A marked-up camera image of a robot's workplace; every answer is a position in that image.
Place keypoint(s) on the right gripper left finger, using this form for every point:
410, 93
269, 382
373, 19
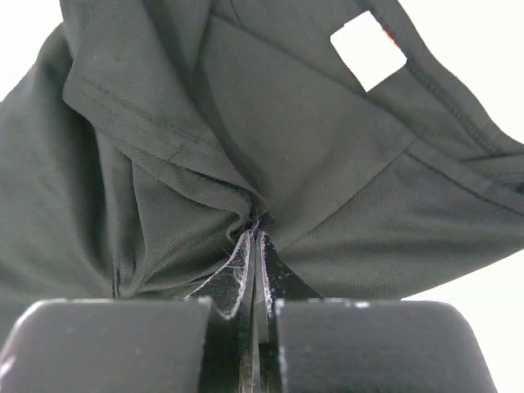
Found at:
202, 342

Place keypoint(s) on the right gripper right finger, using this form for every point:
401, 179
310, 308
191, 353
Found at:
312, 343

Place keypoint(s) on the black t shirt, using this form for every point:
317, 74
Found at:
148, 136

